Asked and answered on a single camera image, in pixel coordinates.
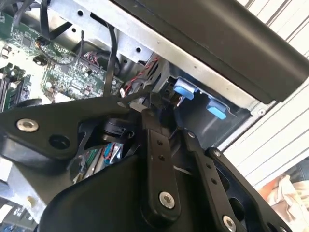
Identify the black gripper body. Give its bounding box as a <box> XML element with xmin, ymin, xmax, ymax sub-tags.
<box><xmin>38</xmin><ymin>154</ymin><xmax>218</xmax><ymax>232</ymax></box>

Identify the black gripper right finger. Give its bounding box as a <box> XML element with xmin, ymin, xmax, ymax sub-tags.
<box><xmin>164</xmin><ymin>107</ymin><xmax>293</xmax><ymax>232</ymax></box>

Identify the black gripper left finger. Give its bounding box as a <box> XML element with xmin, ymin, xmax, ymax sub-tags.
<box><xmin>0</xmin><ymin>95</ymin><xmax>182</xmax><ymax>228</ymax></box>

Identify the hard disk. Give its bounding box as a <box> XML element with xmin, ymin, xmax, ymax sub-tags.
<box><xmin>173</xmin><ymin>76</ymin><xmax>228</xmax><ymax>121</ymax></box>

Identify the black disk wire with connector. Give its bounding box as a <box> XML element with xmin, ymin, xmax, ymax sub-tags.
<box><xmin>120</xmin><ymin>82</ymin><xmax>182</xmax><ymax>109</ymax></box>

